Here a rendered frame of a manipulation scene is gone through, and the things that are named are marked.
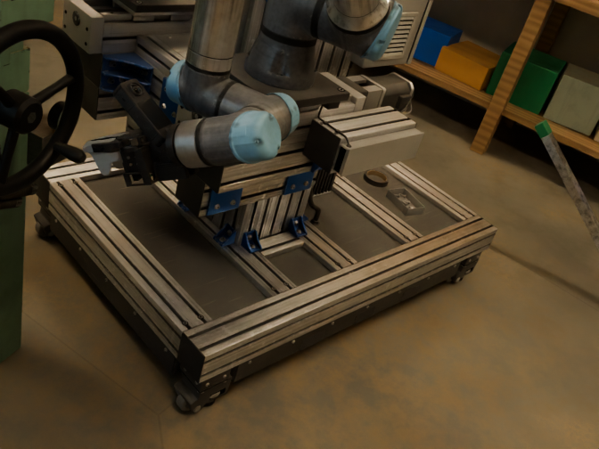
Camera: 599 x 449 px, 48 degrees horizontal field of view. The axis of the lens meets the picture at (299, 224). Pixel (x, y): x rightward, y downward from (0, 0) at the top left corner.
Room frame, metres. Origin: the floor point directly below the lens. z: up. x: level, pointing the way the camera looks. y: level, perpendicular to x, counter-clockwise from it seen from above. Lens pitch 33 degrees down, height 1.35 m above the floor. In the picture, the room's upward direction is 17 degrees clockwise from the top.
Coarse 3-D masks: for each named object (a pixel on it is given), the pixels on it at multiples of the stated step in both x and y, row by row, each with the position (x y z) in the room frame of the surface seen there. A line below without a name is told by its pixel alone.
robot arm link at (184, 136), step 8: (192, 120) 0.93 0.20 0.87; (200, 120) 0.92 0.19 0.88; (176, 128) 0.92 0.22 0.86; (184, 128) 0.91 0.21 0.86; (192, 128) 0.91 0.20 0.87; (176, 136) 0.91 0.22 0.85; (184, 136) 0.90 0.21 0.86; (192, 136) 0.90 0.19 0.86; (176, 144) 0.90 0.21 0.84; (184, 144) 0.90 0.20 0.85; (192, 144) 0.89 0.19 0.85; (176, 152) 0.90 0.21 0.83; (184, 152) 0.89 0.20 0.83; (192, 152) 0.89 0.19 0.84; (184, 160) 0.90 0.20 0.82; (192, 160) 0.89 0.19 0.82; (200, 160) 0.89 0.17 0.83
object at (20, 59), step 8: (24, 48) 1.15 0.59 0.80; (16, 56) 1.13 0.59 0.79; (24, 56) 1.15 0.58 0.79; (16, 64) 1.13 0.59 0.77; (24, 64) 1.15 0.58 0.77; (0, 72) 1.09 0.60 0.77; (8, 72) 1.11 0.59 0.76; (16, 72) 1.13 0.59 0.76; (24, 72) 1.15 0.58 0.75; (0, 80) 1.09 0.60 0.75; (8, 80) 1.11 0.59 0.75; (16, 80) 1.13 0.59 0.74; (24, 80) 1.15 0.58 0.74; (8, 88) 1.11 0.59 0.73; (16, 88) 1.13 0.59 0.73; (24, 88) 1.15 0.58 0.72
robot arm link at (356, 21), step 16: (336, 0) 1.20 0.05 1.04; (352, 0) 1.18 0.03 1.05; (368, 0) 1.19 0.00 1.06; (384, 0) 1.25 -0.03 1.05; (320, 16) 1.28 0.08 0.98; (336, 16) 1.23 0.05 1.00; (352, 16) 1.22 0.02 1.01; (368, 16) 1.23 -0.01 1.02; (384, 16) 1.24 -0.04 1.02; (400, 16) 1.32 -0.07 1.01; (320, 32) 1.29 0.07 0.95; (336, 32) 1.26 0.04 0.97; (352, 32) 1.23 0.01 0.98; (368, 32) 1.24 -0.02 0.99; (384, 32) 1.24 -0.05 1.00; (352, 48) 1.27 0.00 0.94; (368, 48) 1.25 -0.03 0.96; (384, 48) 1.29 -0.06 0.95
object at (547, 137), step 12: (540, 132) 2.37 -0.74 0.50; (552, 144) 2.35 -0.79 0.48; (552, 156) 2.34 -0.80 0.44; (564, 168) 2.32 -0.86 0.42; (564, 180) 2.31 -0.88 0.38; (576, 180) 2.33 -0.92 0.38; (576, 192) 2.29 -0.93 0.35; (576, 204) 2.28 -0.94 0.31; (588, 204) 2.30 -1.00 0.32; (588, 216) 2.25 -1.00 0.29; (588, 228) 2.24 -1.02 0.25
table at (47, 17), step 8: (8, 0) 1.11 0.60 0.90; (16, 0) 1.13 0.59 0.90; (24, 0) 1.14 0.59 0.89; (32, 0) 1.16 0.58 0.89; (40, 0) 1.18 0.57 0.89; (48, 0) 1.20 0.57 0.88; (8, 8) 1.11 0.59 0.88; (16, 8) 1.13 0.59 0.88; (24, 8) 1.14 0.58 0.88; (32, 8) 1.16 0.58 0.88; (40, 8) 1.18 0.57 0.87; (48, 8) 1.20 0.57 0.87; (8, 16) 1.11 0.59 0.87; (16, 16) 1.13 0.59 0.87; (24, 16) 1.15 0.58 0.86; (32, 16) 1.16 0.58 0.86; (40, 16) 1.18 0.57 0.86; (48, 16) 1.21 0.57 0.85; (8, 48) 0.99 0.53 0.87; (0, 56) 0.97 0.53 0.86; (8, 56) 0.99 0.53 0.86; (0, 64) 0.97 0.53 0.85; (8, 64) 0.99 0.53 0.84
